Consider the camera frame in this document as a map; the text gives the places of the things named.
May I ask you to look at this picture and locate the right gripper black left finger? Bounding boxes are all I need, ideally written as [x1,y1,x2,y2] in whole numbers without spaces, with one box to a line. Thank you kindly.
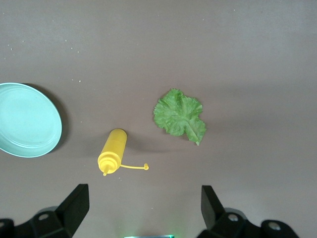
[0,183,90,238]

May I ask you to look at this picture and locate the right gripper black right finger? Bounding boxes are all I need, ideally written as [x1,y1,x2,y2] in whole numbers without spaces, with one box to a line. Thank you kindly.
[197,185,302,238]

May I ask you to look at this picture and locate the yellow squeeze bottle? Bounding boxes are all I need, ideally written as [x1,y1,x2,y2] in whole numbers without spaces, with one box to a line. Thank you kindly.
[97,128,150,177]

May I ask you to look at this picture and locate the mint green plate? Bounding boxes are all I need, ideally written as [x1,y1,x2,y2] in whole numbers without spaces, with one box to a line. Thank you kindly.
[0,82,62,158]

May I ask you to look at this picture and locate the green lettuce leaf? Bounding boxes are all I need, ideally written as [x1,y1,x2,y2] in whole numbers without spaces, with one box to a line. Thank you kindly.
[153,88,207,146]

